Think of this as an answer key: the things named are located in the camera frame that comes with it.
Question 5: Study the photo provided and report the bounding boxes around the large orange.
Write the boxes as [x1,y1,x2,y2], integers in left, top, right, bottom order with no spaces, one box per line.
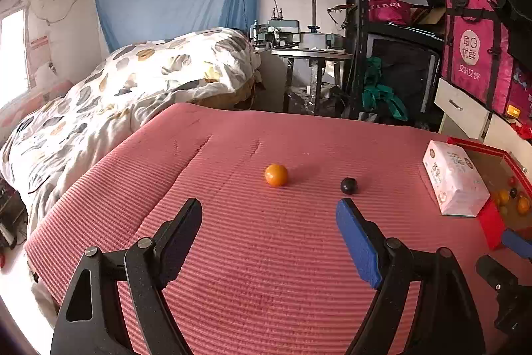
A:
[516,196,531,215]
[497,188,510,206]

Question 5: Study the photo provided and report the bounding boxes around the red tomato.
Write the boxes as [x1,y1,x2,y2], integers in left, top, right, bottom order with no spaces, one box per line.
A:
[508,177,518,187]

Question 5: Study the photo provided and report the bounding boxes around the dark plum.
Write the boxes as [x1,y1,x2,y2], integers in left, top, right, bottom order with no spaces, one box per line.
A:
[340,177,358,196]
[509,187,518,198]

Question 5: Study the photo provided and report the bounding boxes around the small orange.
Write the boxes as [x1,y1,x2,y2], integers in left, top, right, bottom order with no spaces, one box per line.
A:
[264,164,290,187]

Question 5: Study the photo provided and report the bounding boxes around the red cardboard box tray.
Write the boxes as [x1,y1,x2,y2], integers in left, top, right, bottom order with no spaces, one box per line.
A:
[446,138,531,251]

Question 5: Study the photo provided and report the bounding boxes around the pink tissue pack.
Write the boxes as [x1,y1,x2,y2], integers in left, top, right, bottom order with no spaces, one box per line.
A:
[422,140,490,218]

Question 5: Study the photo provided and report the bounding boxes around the red cloth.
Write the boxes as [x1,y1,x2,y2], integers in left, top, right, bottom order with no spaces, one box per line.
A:
[510,121,532,140]

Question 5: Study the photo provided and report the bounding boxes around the white drawer cabinet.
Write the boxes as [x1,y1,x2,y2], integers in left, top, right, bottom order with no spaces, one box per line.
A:
[435,79,490,141]

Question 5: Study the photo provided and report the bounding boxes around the red foam mat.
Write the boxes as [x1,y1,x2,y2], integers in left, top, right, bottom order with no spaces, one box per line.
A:
[25,103,505,354]

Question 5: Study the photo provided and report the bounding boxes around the pink delivery bag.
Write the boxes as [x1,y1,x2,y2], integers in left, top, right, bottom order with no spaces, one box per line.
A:
[441,0,531,123]

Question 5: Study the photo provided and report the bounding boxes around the patterned white quilt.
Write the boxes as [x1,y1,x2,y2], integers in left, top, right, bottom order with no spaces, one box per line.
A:
[1,27,261,233]

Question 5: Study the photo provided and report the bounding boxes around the metal sewing table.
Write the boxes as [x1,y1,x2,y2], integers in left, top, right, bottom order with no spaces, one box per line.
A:
[270,49,353,115]

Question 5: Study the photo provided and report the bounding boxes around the pink bag on shelf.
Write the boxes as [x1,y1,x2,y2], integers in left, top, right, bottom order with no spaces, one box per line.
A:
[369,0,411,26]

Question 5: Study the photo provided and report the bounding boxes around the sewing machine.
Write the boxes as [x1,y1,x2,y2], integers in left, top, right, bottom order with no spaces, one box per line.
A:
[249,8,344,51]

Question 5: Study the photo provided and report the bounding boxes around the black metal shelf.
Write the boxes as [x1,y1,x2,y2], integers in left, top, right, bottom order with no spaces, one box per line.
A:
[344,0,444,131]

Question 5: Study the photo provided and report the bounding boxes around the white cabinet with handle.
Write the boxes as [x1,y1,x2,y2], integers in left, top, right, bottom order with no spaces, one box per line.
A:
[483,114,532,177]

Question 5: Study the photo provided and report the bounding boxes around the green cloth straps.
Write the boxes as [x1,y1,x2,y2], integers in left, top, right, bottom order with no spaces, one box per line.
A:
[360,56,410,123]

